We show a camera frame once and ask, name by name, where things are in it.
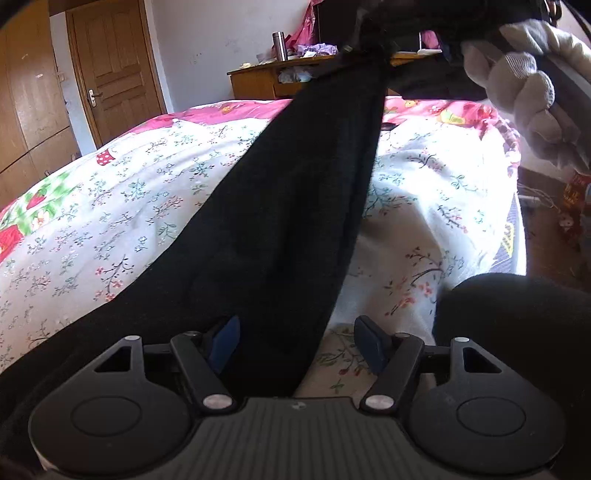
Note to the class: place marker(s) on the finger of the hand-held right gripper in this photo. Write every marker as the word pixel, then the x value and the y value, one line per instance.
pixel 355 57

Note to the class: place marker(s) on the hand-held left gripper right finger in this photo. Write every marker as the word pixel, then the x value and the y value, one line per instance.
pixel 371 342

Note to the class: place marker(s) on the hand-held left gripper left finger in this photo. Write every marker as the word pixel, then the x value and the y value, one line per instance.
pixel 226 341

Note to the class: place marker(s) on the black pants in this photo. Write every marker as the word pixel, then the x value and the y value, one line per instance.
pixel 286 207

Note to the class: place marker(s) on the person's right hand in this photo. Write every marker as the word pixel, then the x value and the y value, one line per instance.
pixel 517 69

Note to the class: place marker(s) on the purple cloth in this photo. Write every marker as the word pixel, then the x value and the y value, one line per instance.
pixel 318 48

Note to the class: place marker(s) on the black television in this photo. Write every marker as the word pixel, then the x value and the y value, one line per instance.
pixel 334 23

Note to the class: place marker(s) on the pink cloth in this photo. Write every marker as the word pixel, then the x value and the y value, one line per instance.
pixel 304 27

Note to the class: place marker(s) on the clear plastic bag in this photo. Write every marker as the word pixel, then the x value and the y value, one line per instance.
pixel 293 74

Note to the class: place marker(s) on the steel thermos bottle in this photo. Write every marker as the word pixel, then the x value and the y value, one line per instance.
pixel 277 46

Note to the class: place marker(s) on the wooden side desk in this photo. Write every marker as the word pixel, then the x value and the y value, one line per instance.
pixel 258 83

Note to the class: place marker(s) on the floral printed bed quilt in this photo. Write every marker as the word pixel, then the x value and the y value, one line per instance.
pixel 138 194

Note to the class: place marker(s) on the quilted mattress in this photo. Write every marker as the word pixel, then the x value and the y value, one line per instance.
pixel 510 235

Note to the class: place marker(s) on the red package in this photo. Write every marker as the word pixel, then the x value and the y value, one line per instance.
pixel 577 198

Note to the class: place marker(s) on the wooden door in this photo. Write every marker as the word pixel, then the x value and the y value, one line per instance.
pixel 115 60

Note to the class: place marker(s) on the wooden wardrobe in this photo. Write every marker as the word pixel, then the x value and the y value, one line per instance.
pixel 27 92

